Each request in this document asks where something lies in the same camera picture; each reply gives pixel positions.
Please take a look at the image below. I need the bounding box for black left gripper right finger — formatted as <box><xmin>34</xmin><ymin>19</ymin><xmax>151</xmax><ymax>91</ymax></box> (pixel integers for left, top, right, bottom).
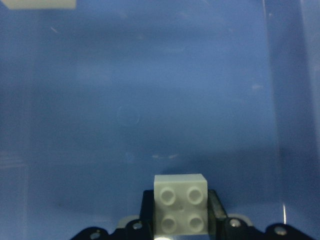
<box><xmin>207</xmin><ymin>189</ymin><xmax>228</xmax><ymax>237</ymax></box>

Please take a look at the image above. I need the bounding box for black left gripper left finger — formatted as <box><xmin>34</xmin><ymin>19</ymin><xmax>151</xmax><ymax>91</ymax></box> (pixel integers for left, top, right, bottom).
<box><xmin>139</xmin><ymin>190</ymin><xmax>155</xmax><ymax>240</ymax></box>

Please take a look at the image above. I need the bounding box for white block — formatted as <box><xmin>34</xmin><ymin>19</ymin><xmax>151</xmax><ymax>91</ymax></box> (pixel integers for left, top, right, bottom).
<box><xmin>153</xmin><ymin>173</ymin><xmax>208</xmax><ymax>237</ymax></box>
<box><xmin>0</xmin><ymin>0</ymin><xmax>77</xmax><ymax>10</ymax></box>

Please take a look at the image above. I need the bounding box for blue plastic tray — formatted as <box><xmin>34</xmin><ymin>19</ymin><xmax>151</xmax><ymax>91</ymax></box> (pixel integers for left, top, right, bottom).
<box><xmin>0</xmin><ymin>0</ymin><xmax>320</xmax><ymax>240</ymax></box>

